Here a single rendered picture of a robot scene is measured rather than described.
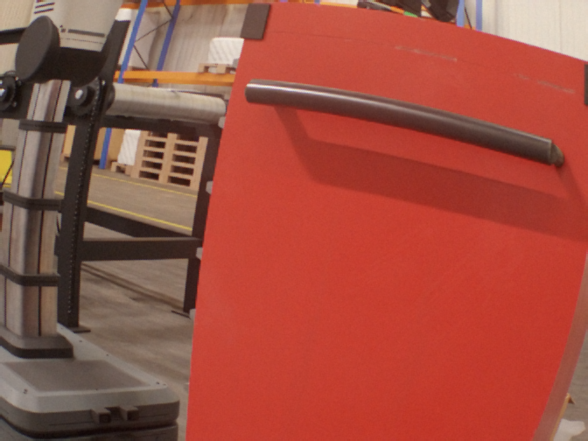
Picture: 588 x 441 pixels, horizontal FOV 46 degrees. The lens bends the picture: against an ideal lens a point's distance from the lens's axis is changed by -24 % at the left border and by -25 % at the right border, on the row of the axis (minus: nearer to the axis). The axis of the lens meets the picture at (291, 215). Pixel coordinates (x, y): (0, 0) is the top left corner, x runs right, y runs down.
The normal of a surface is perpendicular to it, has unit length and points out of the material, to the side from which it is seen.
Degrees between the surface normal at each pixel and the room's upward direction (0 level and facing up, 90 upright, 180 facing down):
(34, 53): 90
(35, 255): 90
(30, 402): 41
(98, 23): 90
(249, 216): 90
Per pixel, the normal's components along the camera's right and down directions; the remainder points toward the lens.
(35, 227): 0.82, 0.18
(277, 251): -0.46, 0.00
